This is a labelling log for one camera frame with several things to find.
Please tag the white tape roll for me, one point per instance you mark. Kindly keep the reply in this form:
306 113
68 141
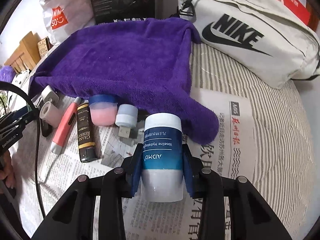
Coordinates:
51 114

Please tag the brown patterned box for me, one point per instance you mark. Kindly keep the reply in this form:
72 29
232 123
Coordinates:
44 46

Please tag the white spotted pillow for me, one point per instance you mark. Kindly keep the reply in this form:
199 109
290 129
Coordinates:
21 79

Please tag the pink white pen device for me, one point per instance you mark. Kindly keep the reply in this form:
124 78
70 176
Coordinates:
64 127

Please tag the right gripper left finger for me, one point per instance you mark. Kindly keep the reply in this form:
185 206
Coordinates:
132 167

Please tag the black headset box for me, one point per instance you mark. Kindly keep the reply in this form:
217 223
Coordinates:
108 11

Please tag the newspaper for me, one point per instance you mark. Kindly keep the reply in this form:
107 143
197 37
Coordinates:
162 208

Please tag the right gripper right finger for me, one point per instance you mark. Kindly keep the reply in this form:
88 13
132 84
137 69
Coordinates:
192 167

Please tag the purple towel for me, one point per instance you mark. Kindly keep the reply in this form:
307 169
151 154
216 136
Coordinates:
143 63

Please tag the left hand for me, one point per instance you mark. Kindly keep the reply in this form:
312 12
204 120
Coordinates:
7 173

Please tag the pink jar blue lid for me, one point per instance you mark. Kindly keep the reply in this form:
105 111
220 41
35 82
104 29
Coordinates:
103 109

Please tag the black gold lighter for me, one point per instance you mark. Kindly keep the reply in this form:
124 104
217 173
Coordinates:
86 141

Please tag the white blue Vaseline bottle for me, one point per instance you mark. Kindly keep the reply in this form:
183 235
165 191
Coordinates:
162 157

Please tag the white charger plug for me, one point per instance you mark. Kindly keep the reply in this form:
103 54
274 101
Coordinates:
49 95

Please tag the white Nike bag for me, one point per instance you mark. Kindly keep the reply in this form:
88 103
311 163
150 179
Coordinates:
263 35

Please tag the purple plush toy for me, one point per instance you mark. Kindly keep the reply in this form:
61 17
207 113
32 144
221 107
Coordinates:
7 74

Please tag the wooden headboard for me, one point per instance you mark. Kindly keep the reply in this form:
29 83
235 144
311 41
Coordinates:
26 56

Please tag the white Miniso plastic bag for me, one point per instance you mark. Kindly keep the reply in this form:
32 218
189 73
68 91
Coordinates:
64 17

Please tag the white USB night light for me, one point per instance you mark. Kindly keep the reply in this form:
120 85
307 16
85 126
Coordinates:
126 119

